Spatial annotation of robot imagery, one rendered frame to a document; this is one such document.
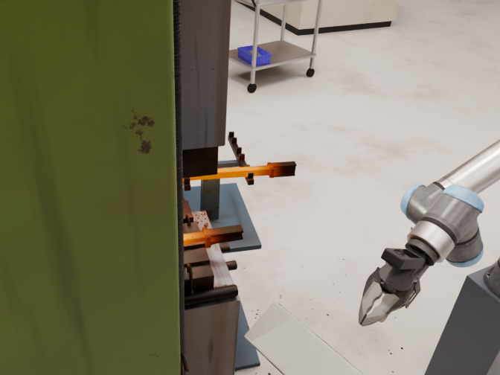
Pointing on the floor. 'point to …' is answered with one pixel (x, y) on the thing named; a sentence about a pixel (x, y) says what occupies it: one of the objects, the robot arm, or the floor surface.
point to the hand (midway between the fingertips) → (364, 318)
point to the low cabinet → (332, 15)
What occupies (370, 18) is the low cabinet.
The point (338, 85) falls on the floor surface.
